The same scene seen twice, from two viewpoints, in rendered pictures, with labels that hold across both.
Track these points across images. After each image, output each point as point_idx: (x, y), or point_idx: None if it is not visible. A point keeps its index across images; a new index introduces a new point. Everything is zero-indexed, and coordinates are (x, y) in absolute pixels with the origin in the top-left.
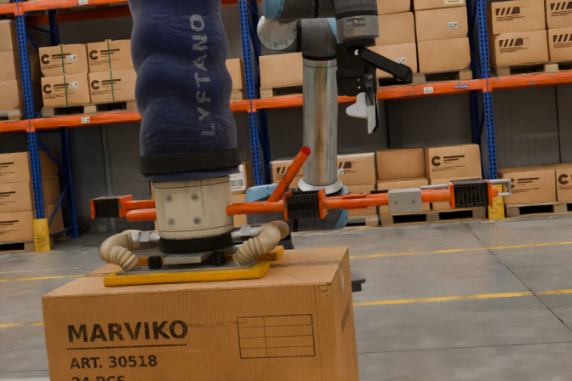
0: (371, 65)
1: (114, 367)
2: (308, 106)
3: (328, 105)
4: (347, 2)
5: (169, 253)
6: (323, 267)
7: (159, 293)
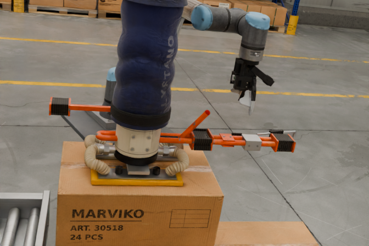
0: (254, 75)
1: (97, 230)
2: None
3: None
4: (253, 42)
5: None
6: (207, 175)
7: (131, 196)
